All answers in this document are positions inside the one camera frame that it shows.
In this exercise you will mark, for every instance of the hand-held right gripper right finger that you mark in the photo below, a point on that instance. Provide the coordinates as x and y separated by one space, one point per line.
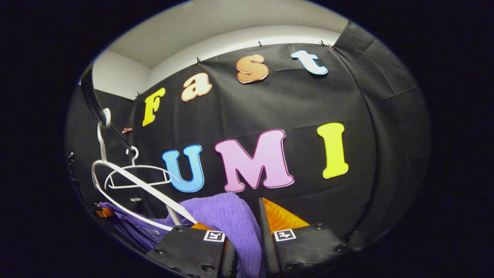
266 247

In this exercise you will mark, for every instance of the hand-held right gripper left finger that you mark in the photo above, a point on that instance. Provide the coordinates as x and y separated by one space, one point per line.
185 251

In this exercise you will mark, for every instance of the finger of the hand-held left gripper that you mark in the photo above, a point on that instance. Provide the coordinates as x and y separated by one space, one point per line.
104 212

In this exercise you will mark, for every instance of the purple knit cardigan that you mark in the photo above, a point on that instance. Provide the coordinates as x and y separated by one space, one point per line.
231 216

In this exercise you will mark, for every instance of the white plastic hanger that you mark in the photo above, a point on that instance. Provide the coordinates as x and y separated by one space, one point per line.
139 185
154 194

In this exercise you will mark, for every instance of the black clothes rack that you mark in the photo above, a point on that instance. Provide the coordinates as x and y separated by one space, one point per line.
90 102

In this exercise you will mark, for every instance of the reddish cloth clip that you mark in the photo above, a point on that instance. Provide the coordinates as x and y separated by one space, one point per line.
126 130

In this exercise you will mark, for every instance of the black backdrop cloth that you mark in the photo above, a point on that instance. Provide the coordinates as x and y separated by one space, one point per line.
308 100

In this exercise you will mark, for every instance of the row of black binder clips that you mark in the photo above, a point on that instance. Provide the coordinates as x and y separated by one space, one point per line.
198 60

